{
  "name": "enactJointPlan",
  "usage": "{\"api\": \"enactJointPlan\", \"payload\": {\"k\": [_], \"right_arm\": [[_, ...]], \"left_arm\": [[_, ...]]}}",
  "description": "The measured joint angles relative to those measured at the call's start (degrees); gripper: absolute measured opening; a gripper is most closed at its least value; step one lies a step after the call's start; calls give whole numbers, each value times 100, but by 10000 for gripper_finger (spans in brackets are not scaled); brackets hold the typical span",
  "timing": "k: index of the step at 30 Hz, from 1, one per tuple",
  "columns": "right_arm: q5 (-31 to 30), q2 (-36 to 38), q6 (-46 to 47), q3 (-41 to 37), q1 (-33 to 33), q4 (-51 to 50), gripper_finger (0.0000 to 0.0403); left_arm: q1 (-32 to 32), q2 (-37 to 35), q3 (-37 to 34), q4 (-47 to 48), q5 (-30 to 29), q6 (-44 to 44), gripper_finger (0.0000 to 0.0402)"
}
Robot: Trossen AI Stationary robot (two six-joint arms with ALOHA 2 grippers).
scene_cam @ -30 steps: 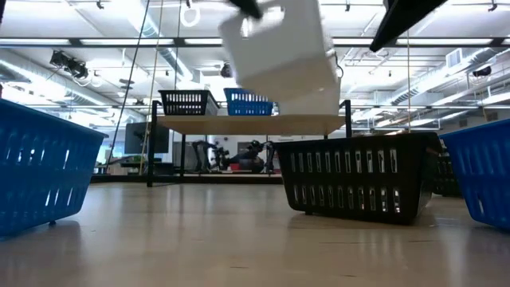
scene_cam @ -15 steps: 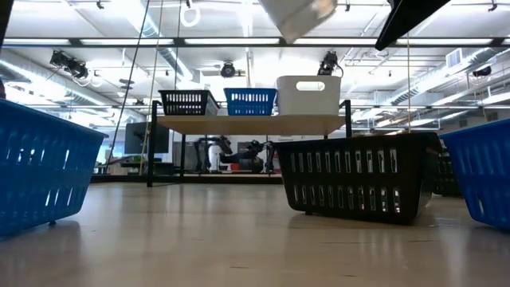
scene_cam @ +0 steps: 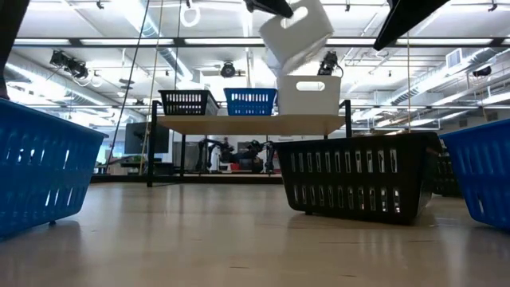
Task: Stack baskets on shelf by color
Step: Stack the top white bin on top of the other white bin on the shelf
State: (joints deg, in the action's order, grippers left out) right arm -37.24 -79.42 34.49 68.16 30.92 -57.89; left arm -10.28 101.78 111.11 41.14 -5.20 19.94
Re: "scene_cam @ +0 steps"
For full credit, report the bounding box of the white plastic handled bin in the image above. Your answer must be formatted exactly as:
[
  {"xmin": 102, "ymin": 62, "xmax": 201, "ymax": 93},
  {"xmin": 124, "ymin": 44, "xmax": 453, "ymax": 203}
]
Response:
[
  {"xmin": 257, "ymin": 0, "xmax": 335, "ymax": 77},
  {"xmin": 277, "ymin": 74, "xmax": 343, "ymax": 116}
]

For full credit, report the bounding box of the blue slotted plastic basket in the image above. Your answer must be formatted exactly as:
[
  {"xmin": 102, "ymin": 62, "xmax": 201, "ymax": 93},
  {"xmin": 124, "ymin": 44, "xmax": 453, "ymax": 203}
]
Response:
[
  {"xmin": 0, "ymin": 97, "xmax": 109, "ymax": 240},
  {"xmin": 437, "ymin": 118, "xmax": 510, "ymax": 232},
  {"xmin": 223, "ymin": 87, "xmax": 278, "ymax": 117}
]

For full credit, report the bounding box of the black slotted plastic basket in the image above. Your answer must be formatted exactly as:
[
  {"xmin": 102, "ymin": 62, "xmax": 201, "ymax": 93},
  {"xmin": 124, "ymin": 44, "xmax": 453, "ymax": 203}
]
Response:
[
  {"xmin": 273, "ymin": 132, "xmax": 443, "ymax": 226},
  {"xmin": 432, "ymin": 149, "xmax": 463, "ymax": 199},
  {"xmin": 158, "ymin": 89, "xmax": 221, "ymax": 116}
]

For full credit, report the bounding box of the white ceiling air vent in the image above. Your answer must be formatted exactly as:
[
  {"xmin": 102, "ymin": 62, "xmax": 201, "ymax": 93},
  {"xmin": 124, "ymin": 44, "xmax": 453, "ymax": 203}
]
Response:
[{"xmin": 445, "ymin": 48, "xmax": 464, "ymax": 69}]

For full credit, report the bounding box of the black computer monitor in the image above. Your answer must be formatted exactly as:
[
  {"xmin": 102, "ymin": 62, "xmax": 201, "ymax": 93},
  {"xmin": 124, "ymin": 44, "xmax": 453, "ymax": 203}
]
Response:
[{"xmin": 124, "ymin": 122, "xmax": 171, "ymax": 155}]

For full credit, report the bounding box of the thin hanging cord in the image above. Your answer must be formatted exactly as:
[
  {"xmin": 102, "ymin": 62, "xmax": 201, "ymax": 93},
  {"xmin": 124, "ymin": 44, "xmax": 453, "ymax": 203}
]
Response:
[{"xmin": 405, "ymin": 31, "xmax": 411, "ymax": 135}]

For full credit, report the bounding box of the round black ceiling camera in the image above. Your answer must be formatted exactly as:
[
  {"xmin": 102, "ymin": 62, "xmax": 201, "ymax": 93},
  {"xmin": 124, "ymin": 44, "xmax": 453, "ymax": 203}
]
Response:
[{"xmin": 220, "ymin": 61, "xmax": 237, "ymax": 79}]

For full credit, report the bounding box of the black ceiling camera with cable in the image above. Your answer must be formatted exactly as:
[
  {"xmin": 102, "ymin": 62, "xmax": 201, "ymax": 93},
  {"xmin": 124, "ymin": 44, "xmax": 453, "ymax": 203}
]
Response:
[{"xmin": 317, "ymin": 50, "xmax": 344, "ymax": 77}]

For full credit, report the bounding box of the wooden shelf with black frame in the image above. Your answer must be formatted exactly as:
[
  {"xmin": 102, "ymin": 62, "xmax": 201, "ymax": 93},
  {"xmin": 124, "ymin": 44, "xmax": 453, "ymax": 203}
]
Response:
[{"xmin": 146, "ymin": 99, "xmax": 353, "ymax": 188}]

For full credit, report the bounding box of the long black cable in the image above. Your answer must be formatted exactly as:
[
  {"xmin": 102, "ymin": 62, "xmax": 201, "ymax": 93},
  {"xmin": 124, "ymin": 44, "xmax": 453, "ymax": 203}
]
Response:
[{"xmin": 105, "ymin": 0, "xmax": 151, "ymax": 168}]

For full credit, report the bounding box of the black aluminium table frame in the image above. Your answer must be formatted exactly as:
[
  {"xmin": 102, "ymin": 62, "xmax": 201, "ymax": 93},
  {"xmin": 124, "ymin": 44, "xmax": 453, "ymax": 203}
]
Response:
[{"xmin": 90, "ymin": 174, "xmax": 284, "ymax": 185}]

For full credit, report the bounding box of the black ceiling light rail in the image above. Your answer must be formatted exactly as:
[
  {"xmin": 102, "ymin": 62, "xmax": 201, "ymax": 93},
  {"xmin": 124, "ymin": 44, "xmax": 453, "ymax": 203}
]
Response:
[{"xmin": 11, "ymin": 36, "xmax": 510, "ymax": 49}]

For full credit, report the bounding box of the black ceiling camera rig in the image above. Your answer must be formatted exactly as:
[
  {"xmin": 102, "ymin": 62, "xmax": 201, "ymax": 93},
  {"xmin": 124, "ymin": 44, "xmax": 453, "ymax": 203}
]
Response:
[{"xmin": 49, "ymin": 49, "xmax": 89, "ymax": 80}]

